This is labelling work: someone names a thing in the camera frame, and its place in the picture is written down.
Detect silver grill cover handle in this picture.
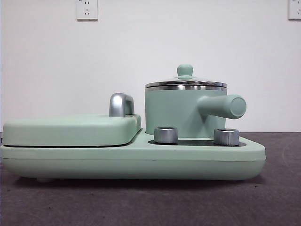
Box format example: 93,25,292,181
108,92,135,118

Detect white wall outlet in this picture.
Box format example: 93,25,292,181
288,0,301,21
76,0,99,22

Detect mint green breakfast machine base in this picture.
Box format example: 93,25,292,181
0,131,267,183

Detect glass lid with green knob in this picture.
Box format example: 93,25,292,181
144,64,228,90

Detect silver control knob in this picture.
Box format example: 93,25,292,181
213,128,241,145
153,126,179,145

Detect mint green steamer pot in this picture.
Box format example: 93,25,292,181
144,82,247,140

